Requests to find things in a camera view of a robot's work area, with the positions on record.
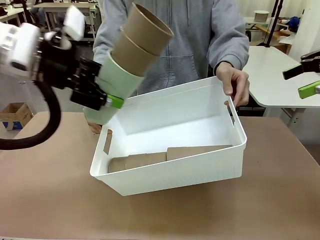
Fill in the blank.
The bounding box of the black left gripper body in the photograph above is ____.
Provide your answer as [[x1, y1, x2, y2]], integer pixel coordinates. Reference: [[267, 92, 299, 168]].
[[32, 41, 82, 90]]

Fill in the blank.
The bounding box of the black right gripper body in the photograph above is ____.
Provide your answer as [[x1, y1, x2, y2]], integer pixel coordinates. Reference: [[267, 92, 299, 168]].
[[299, 49, 320, 75]]

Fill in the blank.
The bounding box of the light green plastic cup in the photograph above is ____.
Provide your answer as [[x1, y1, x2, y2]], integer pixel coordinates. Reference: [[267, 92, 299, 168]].
[[83, 49, 145, 126]]

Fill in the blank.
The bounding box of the brown plastic cup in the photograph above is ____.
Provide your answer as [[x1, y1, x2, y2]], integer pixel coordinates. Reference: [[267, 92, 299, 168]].
[[166, 144, 235, 162], [108, 151, 168, 174], [124, 2, 175, 56], [111, 26, 161, 76]]

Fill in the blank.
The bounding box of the white plastic basket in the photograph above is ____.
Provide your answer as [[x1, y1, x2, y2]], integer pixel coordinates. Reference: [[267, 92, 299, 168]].
[[89, 75, 248, 197]]

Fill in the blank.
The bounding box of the person left forearm grey sleeve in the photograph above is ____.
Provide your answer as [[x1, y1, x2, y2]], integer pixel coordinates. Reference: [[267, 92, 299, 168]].
[[209, 23, 250, 74]]

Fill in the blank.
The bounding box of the person right forearm grey sleeve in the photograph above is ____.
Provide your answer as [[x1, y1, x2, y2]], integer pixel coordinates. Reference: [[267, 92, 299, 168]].
[[92, 23, 114, 66]]

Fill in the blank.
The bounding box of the person right hand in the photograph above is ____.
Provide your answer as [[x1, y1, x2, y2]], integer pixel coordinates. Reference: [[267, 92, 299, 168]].
[[86, 117, 103, 135]]

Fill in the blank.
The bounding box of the person left hand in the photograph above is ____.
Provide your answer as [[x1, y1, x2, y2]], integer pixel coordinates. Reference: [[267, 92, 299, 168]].
[[216, 61, 250, 107]]

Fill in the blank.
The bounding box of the light wooden desk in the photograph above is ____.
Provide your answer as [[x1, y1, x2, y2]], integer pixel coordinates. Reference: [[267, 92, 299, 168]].
[[257, 23, 293, 55]]

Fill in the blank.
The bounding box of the blue cap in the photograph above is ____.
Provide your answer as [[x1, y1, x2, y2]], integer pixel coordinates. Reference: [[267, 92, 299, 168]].
[[287, 16, 301, 28]]

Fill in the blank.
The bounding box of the black tripod stand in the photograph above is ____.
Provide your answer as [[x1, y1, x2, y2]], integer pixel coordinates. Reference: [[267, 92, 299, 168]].
[[264, 0, 285, 48]]

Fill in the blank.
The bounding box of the white background table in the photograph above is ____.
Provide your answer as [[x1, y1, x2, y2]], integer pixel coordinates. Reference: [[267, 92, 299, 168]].
[[244, 16, 288, 31]]

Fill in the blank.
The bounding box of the grey round box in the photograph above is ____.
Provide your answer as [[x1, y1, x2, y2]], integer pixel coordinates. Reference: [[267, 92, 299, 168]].
[[253, 10, 270, 23]]

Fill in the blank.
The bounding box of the cardboard box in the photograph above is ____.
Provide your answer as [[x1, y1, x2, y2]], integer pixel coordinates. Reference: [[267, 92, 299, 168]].
[[0, 102, 35, 132]]

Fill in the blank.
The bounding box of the black stand pole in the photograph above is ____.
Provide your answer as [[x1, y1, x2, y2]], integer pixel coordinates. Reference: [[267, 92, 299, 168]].
[[21, 0, 36, 25]]

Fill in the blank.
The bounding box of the person torso grey hoodie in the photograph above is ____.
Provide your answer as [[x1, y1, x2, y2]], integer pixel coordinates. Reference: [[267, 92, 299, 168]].
[[92, 0, 250, 96]]

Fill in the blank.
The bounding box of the black braided cable sleeve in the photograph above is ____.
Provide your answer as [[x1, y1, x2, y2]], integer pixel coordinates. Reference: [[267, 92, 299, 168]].
[[0, 79, 62, 151]]

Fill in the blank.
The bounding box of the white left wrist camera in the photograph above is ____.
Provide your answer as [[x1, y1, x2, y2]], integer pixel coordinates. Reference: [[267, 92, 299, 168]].
[[62, 5, 86, 42]]

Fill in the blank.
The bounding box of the white frame desk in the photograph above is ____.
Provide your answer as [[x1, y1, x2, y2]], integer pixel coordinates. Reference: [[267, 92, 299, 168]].
[[33, 2, 101, 43]]

